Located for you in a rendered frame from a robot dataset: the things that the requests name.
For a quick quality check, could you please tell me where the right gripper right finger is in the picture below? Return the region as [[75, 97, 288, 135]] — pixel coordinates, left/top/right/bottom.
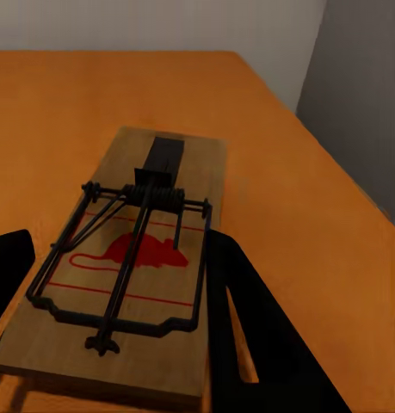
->
[[206, 229, 352, 413]]

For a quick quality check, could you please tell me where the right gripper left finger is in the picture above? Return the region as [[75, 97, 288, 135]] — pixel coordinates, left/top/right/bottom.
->
[[0, 229, 35, 318]]

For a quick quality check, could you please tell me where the mousetrap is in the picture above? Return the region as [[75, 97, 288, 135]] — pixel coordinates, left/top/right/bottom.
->
[[0, 126, 228, 406]]

